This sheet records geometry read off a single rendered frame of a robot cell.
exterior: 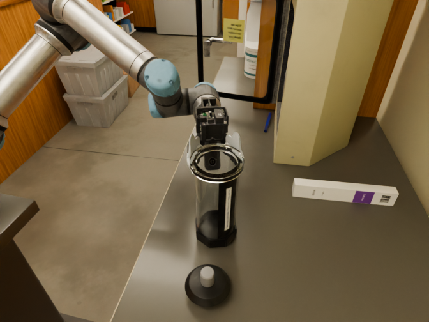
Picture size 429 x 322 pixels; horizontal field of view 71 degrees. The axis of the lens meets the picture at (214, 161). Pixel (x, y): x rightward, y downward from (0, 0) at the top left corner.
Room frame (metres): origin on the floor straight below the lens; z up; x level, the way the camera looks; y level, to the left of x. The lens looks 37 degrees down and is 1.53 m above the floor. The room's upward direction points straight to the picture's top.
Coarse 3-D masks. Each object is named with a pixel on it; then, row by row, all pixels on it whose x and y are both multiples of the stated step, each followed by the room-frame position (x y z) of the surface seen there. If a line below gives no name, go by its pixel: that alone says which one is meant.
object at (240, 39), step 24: (216, 0) 1.15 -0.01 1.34; (240, 0) 1.12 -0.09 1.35; (264, 0) 1.09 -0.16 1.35; (216, 24) 1.15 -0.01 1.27; (240, 24) 1.12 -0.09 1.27; (264, 24) 1.09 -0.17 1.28; (216, 48) 1.15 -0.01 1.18; (240, 48) 1.12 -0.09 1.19; (264, 48) 1.09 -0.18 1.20; (216, 72) 1.15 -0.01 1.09; (240, 72) 1.11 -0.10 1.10; (264, 72) 1.09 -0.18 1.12
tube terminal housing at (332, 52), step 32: (320, 0) 0.76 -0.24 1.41; (352, 0) 0.76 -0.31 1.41; (384, 0) 0.84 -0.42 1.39; (320, 32) 0.75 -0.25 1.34; (352, 32) 0.78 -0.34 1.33; (288, 64) 0.77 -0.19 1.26; (320, 64) 0.75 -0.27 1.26; (352, 64) 0.80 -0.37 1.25; (288, 96) 0.76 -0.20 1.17; (320, 96) 0.75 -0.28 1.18; (352, 96) 0.83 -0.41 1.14; (288, 128) 0.76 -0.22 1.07; (320, 128) 0.76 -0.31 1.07; (352, 128) 0.86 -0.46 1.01; (288, 160) 0.76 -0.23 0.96
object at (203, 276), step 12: (204, 264) 0.38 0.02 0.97; (192, 276) 0.34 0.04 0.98; (204, 276) 0.33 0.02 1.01; (216, 276) 0.34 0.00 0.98; (228, 276) 0.35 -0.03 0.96; (192, 288) 0.32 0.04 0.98; (204, 288) 0.32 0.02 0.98; (216, 288) 0.32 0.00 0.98; (228, 288) 0.32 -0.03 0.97; (192, 300) 0.30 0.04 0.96; (204, 300) 0.30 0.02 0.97; (216, 300) 0.30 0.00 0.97
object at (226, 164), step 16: (208, 144) 0.52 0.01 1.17; (224, 144) 0.53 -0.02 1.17; (192, 160) 0.47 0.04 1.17; (208, 160) 0.52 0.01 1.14; (224, 160) 0.52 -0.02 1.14; (240, 160) 0.47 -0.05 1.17; (208, 176) 0.43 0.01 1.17; (224, 176) 0.43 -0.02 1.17; (208, 192) 0.44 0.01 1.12; (208, 208) 0.44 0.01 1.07; (208, 224) 0.44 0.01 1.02
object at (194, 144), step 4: (192, 136) 0.53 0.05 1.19; (192, 140) 0.52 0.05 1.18; (196, 140) 0.54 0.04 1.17; (192, 144) 0.52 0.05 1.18; (196, 144) 0.54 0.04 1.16; (200, 144) 0.56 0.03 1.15; (192, 148) 0.52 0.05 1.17; (196, 148) 0.54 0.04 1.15; (188, 152) 0.51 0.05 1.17; (192, 152) 0.51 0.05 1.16; (188, 156) 0.50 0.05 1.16; (188, 160) 0.49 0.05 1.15; (188, 164) 0.48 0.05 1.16
